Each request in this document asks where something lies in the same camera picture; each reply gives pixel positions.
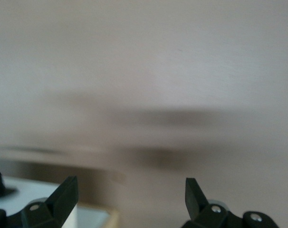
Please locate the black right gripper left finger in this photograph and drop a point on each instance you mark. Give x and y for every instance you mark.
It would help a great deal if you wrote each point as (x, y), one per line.
(60, 197)

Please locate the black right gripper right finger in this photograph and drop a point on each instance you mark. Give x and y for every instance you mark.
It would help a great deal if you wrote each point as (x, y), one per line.
(194, 199)

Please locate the white drawer with wooden rim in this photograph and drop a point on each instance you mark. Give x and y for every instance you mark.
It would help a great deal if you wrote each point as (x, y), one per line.
(27, 191)

